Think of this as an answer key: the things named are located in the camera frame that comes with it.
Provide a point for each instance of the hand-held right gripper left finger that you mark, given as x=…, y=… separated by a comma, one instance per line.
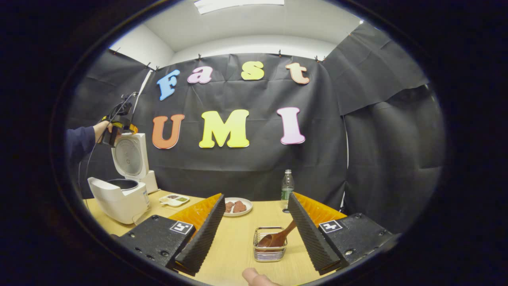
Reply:
x=200, y=238

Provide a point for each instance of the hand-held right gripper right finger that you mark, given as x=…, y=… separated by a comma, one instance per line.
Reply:
x=311, y=238

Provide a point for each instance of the brown wooden spoon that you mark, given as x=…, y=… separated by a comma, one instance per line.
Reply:
x=276, y=239

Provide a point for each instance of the white rice cooker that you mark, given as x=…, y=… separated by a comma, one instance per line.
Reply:
x=119, y=202

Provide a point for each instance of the brown meat piece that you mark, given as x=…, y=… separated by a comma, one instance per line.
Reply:
x=239, y=207
x=229, y=206

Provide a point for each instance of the white divided condiment dish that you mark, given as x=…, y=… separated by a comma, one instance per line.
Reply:
x=174, y=200

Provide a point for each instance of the clear plastic water bottle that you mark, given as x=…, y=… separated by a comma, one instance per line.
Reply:
x=287, y=190

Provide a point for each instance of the white round plate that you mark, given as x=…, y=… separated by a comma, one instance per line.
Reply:
x=248, y=204

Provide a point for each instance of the black backdrop cloth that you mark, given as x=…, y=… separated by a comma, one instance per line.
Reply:
x=258, y=171

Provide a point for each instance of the large ceiling light panel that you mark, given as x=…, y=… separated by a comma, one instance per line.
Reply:
x=238, y=5

